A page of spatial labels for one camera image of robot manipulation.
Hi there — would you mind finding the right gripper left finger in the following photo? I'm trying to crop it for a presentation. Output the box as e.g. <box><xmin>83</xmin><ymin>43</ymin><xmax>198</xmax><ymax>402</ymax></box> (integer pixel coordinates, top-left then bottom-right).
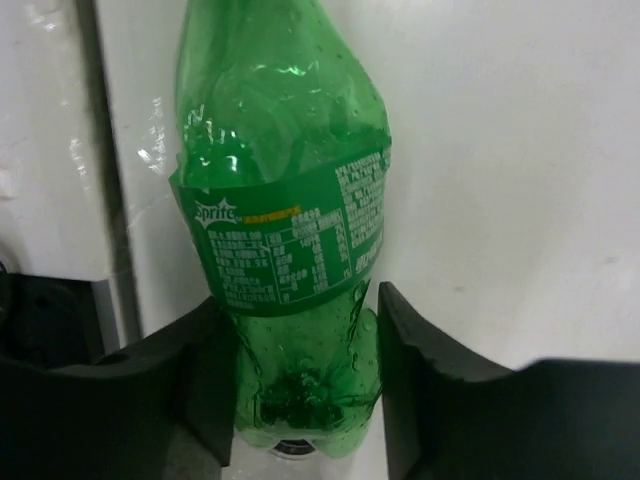
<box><xmin>1</xmin><ymin>273</ymin><xmax>235</xmax><ymax>479</ymax></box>

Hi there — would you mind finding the green Sprite bottle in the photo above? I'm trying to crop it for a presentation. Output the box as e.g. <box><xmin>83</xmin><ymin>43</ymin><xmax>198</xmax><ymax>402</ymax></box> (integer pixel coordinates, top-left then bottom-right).
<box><xmin>170</xmin><ymin>1</ymin><xmax>391</xmax><ymax>459</ymax></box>

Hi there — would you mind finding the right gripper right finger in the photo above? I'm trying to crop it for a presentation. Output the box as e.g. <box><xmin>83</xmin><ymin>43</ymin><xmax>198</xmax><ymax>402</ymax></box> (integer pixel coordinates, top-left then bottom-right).
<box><xmin>378</xmin><ymin>282</ymin><xmax>639</xmax><ymax>479</ymax></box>

